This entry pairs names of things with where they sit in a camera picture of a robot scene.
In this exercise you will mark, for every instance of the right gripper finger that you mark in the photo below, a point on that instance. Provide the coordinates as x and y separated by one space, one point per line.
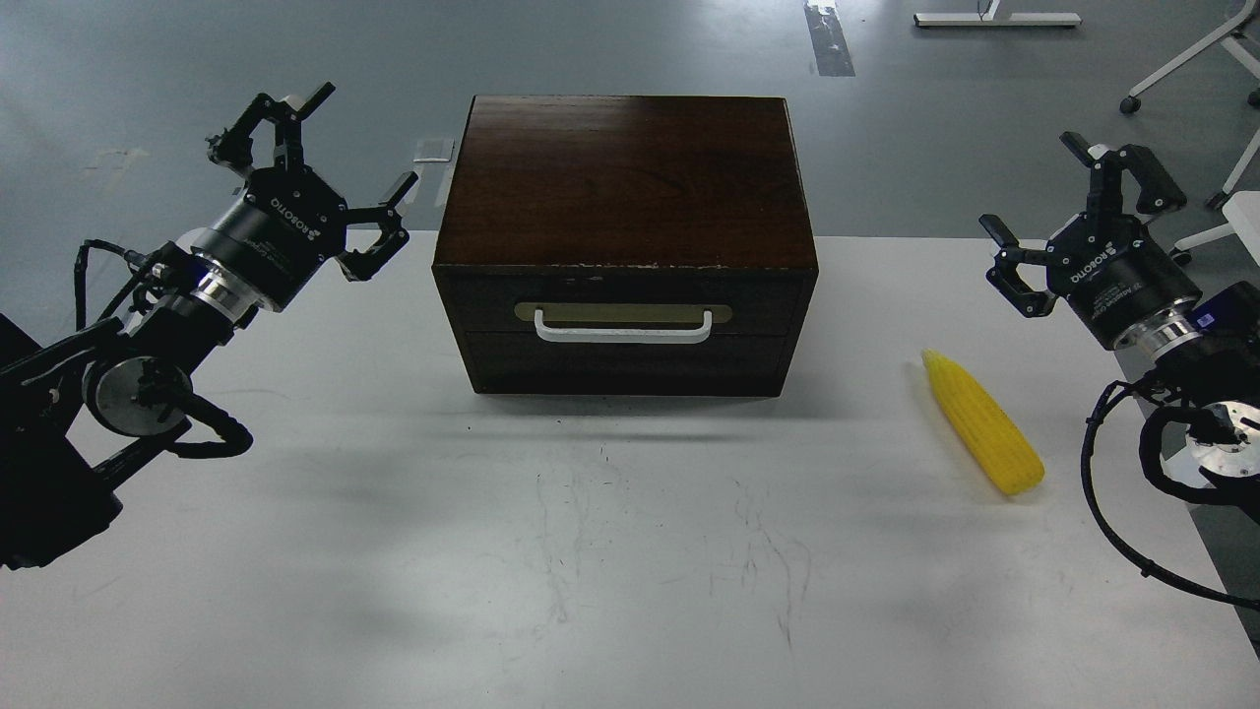
1158 194
1004 275

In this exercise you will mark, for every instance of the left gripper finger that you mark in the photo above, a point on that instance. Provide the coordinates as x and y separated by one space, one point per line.
361 266
233 147

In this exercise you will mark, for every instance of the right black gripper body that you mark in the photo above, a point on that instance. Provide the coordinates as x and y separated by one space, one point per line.
1114 276

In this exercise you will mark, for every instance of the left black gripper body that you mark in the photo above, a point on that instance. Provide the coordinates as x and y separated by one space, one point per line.
278 233

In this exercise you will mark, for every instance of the yellow corn cob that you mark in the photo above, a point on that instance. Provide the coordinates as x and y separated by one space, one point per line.
995 441

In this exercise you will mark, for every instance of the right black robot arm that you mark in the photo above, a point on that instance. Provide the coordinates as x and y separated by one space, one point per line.
1199 443

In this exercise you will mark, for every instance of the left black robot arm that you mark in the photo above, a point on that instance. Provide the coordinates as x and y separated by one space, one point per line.
84 414

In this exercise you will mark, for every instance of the dark wooden drawer cabinet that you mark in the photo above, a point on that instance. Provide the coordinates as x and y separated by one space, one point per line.
646 186

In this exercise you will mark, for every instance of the white side table edge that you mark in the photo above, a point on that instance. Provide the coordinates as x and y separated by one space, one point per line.
1241 214

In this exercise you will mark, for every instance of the white stand foot bar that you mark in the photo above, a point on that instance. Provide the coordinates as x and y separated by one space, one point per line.
992 15

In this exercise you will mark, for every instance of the grey floor tape strip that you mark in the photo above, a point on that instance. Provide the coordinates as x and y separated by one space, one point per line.
830 47

